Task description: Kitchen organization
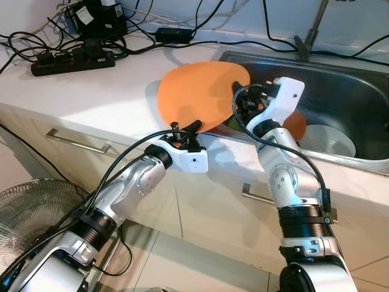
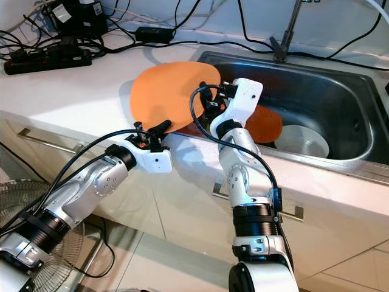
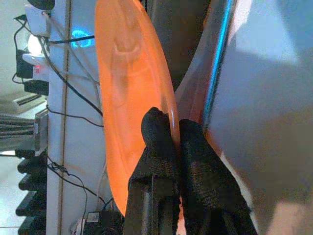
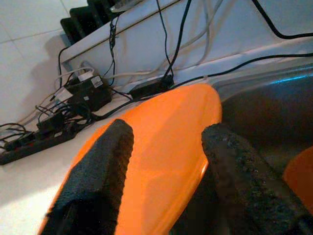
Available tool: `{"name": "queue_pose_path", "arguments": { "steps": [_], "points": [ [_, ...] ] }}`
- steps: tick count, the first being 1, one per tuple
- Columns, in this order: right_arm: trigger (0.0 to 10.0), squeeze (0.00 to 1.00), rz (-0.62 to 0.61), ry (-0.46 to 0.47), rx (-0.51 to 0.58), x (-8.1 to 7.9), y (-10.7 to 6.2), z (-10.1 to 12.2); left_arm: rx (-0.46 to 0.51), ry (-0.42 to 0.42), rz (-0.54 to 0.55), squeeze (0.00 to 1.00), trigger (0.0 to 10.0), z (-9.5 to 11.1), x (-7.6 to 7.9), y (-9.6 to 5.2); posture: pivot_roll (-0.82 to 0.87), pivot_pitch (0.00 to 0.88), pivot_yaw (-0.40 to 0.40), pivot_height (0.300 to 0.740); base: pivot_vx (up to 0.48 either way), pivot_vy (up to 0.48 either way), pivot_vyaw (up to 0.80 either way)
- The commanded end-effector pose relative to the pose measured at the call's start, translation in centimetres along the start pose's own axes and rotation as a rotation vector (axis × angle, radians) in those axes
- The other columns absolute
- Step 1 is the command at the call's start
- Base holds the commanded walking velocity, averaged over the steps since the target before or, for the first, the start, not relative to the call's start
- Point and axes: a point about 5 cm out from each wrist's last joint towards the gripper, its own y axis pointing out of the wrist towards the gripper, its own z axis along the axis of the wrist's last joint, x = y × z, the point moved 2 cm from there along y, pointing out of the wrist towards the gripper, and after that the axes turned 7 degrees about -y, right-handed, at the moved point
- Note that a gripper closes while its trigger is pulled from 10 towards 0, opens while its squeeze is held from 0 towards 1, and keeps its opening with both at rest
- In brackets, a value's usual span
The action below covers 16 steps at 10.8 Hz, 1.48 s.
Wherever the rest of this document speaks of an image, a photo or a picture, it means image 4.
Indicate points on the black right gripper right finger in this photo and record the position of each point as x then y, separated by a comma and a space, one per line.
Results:
244, 186

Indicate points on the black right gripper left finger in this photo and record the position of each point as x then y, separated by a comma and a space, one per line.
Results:
97, 176

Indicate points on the orange plastic bowl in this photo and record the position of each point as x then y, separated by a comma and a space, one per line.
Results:
166, 147

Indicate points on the orange plastic plate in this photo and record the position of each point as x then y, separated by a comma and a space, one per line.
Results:
302, 181

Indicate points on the black power strip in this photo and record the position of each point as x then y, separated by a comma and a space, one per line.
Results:
36, 147

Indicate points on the large black power adapter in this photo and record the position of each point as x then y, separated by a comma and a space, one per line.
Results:
95, 98

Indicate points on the stainless steel sink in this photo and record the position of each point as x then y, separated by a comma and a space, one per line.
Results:
269, 110

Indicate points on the small flat black adapter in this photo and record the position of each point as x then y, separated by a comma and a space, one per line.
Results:
151, 86

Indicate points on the black stepped box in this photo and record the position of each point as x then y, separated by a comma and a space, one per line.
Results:
85, 22

